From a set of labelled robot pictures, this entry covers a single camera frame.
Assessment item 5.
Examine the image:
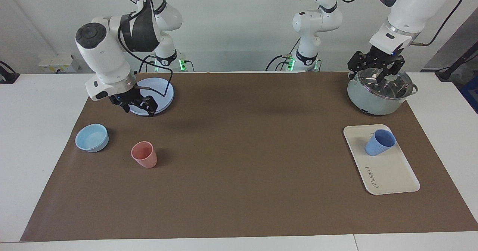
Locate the glass pot lid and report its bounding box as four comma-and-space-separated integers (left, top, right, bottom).
357, 67, 414, 99

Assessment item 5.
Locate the pink plastic cup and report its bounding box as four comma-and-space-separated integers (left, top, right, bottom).
131, 141, 158, 168

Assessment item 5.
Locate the cream printed tray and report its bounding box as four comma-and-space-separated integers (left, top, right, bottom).
343, 124, 420, 195

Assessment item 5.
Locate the black table clamp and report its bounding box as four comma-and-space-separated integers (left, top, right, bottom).
0, 61, 20, 84

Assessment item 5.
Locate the blue plastic cup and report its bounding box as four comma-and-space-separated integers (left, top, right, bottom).
364, 129, 396, 157

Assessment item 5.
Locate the pale green cooking pot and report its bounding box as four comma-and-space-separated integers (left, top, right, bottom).
347, 71, 419, 116

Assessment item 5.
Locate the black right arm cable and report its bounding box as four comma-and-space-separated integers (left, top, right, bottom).
118, 0, 174, 97

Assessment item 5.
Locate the blue box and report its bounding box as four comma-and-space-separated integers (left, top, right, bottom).
460, 75, 478, 113

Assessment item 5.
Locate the black base cable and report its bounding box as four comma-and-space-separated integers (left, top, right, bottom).
266, 37, 301, 71

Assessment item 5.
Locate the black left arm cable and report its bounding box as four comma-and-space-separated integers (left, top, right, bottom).
335, 0, 466, 47

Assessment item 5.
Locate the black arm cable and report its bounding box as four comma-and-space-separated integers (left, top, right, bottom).
118, 0, 174, 97
335, 0, 466, 47

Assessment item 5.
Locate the black stand base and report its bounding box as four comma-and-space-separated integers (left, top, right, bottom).
435, 51, 478, 81

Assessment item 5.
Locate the light blue bowl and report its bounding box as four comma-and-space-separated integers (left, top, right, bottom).
75, 124, 109, 153

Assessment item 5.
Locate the brown table mat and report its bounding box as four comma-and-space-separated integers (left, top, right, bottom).
21, 72, 478, 242

